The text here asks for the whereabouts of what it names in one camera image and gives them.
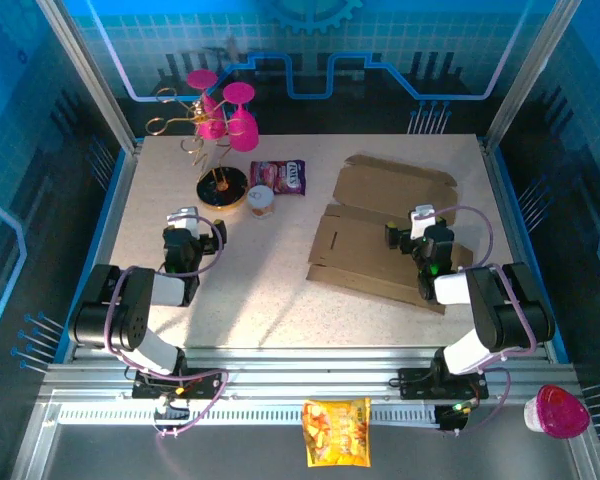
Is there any brown cardboard paper box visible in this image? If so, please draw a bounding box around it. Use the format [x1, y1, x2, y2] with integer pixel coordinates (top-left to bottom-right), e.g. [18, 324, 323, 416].
[305, 153, 475, 316]

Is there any small tin can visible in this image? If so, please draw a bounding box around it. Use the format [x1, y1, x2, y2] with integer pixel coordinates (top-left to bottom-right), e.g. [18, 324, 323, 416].
[247, 185, 276, 221]

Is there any purple Fox's candy bag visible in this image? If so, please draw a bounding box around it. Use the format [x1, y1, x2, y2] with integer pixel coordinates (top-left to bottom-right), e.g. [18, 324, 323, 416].
[249, 159, 307, 196]

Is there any pink wine glass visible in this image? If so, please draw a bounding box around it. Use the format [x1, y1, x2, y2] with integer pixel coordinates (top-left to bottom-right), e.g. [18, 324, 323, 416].
[186, 68, 229, 141]
[222, 82, 260, 153]

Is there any yellow snack bag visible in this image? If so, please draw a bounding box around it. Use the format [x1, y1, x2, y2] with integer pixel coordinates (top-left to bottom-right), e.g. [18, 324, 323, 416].
[302, 397, 373, 469]

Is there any pink lidded cup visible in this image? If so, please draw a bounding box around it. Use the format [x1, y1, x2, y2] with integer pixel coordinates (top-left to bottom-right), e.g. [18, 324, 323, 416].
[523, 383, 591, 440]

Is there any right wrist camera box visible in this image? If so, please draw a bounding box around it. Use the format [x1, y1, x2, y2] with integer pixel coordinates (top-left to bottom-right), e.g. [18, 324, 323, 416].
[408, 204, 437, 240]

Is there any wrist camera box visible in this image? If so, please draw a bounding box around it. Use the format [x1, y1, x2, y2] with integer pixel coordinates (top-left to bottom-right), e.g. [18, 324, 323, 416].
[166, 205, 201, 239]
[408, 204, 437, 240]

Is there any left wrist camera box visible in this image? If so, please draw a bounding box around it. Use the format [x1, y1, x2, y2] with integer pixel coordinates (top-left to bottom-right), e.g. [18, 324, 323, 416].
[166, 205, 201, 239]

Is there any gold wire glass holder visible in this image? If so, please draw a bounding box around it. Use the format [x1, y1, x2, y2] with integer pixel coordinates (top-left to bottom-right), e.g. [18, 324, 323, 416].
[146, 87, 251, 210]

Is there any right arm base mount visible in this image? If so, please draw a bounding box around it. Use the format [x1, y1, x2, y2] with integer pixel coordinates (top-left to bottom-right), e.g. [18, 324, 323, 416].
[397, 367, 490, 401]

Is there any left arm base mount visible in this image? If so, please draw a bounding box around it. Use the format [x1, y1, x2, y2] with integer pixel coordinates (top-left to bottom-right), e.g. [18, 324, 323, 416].
[124, 367, 229, 401]

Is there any aluminium enclosure frame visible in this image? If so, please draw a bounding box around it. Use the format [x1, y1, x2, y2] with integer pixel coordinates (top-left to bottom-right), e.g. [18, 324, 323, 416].
[9, 0, 600, 480]

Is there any white slotted cable duct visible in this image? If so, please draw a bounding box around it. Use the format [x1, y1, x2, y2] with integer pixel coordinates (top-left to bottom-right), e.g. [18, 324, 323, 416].
[57, 407, 439, 425]

